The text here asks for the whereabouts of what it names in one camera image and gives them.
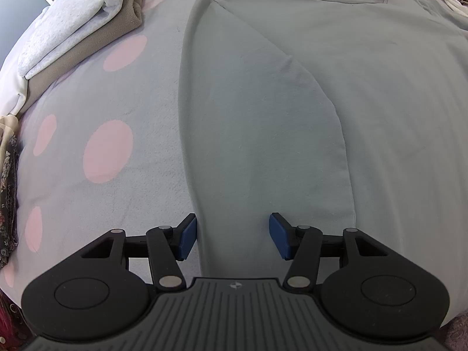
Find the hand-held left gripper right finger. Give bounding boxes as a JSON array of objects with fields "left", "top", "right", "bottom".
[{"left": 269, "top": 212, "right": 389, "bottom": 294}]

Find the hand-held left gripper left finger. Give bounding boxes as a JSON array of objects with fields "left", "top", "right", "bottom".
[{"left": 80, "top": 213, "right": 198, "bottom": 293}]

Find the grey-green shirt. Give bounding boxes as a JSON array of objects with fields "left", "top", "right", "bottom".
[{"left": 178, "top": 0, "right": 468, "bottom": 282}]

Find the pink-dotted grey bed sheet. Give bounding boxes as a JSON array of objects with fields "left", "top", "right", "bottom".
[{"left": 0, "top": 0, "right": 468, "bottom": 337}]

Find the floral patterned dark cloth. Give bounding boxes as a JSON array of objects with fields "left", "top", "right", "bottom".
[{"left": 0, "top": 133, "right": 20, "bottom": 269}]

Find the folded beige fleece garment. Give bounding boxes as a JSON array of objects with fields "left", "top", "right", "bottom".
[{"left": 22, "top": 0, "right": 154, "bottom": 112}]

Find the white cloth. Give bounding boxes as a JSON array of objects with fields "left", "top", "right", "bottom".
[{"left": 0, "top": 49, "right": 30, "bottom": 117}]

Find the folded light grey sweatshirt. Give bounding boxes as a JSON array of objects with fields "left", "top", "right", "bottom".
[{"left": 18, "top": 0, "right": 137, "bottom": 80}]

